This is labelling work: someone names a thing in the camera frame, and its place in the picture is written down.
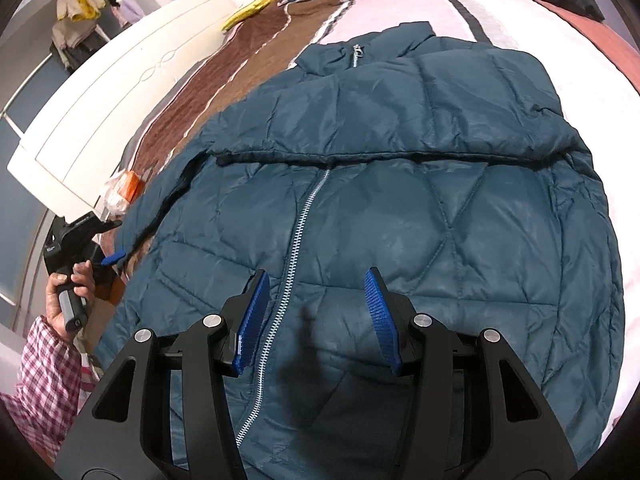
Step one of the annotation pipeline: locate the striped bed blanket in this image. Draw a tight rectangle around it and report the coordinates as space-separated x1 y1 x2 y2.
117 0 640 436

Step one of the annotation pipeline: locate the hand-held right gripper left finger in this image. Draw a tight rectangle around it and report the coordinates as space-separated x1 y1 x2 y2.
52 269 273 480

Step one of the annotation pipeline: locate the white bed headboard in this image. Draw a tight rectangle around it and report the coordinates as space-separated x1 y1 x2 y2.
7 0 238 221

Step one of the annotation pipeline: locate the person's left forearm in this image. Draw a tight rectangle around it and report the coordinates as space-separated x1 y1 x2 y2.
0 315 96 461

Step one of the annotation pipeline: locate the orange plastic bag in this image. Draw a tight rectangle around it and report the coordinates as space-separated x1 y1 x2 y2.
102 170 146 216

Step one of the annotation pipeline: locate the person's left hand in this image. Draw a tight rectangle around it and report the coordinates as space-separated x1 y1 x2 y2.
44 260 96 333

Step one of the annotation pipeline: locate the teal puffer jacket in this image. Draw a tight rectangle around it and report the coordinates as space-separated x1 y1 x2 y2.
95 21 626 480

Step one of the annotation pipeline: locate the pile of clothes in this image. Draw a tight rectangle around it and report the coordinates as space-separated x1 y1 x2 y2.
50 0 108 71

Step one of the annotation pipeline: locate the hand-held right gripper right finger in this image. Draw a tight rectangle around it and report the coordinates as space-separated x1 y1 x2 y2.
364 266 583 480

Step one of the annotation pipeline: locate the yellow pillow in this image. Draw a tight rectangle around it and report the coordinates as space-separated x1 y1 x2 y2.
221 0 288 31

